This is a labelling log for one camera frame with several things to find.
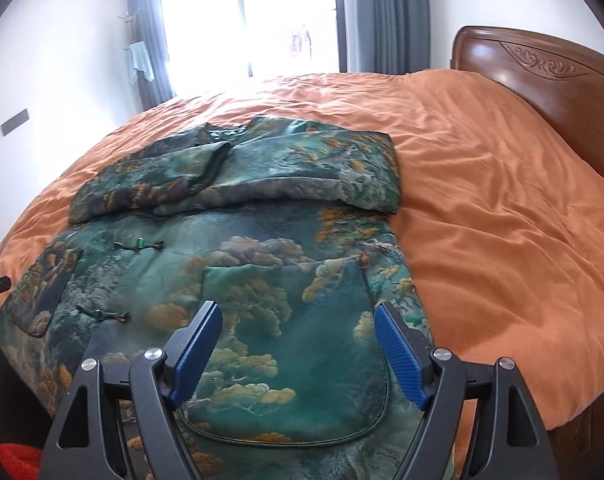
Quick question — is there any orange bed blanket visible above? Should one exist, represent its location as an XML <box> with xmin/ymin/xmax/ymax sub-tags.
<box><xmin>0</xmin><ymin>70</ymin><xmax>604</xmax><ymax>467</ymax></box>

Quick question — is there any wide grey curtain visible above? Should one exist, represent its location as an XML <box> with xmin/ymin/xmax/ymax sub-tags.
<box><xmin>354</xmin><ymin>0</ymin><xmax>433</xmax><ymax>76</ymax></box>

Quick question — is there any coat rack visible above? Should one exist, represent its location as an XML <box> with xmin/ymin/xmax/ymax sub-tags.
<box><xmin>117</xmin><ymin>7</ymin><xmax>148</xmax><ymax>52</ymax></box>

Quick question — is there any green cloud-print padded jacket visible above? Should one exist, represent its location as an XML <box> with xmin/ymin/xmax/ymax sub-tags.
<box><xmin>0</xmin><ymin>115</ymin><xmax>436</xmax><ymax>480</ymax></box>

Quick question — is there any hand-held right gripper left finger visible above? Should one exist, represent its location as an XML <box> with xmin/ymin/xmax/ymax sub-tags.
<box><xmin>40</xmin><ymin>300</ymin><xmax>224</xmax><ymax>480</ymax></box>

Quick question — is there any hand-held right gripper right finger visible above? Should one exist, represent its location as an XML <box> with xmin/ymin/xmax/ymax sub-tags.
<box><xmin>375</xmin><ymin>302</ymin><xmax>561</xmax><ymax>480</ymax></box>

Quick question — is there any carved wooden headboard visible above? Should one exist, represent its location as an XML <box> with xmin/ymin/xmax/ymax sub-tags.
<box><xmin>450</xmin><ymin>25</ymin><xmax>604</xmax><ymax>197</ymax></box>

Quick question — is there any orange red cloth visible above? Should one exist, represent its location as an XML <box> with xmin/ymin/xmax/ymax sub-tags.
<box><xmin>0</xmin><ymin>439</ymin><xmax>46</xmax><ymax>480</ymax></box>

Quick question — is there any narrow grey curtain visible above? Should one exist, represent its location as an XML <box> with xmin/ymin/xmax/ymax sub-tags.
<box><xmin>126</xmin><ymin>0</ymin><xmax>176</xmax><ymax>111</ymax></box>

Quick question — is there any bright window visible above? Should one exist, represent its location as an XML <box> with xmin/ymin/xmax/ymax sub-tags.
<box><xmin>154</xmin><ymin>0</ymin><xmax>358</xmax><ymax>99</ymax></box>

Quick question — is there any light blue towel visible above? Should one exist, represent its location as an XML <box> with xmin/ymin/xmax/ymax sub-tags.
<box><xmin>129</xmin><ymin>40</ymin><xmax>156</xmax><ymax>85</ymax></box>

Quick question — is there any grey wall switch panel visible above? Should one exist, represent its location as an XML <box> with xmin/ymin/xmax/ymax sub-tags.
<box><xmin>0</xmin><ymin>108</ymin><xmax>31</xmax><ymax>137</ymax></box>

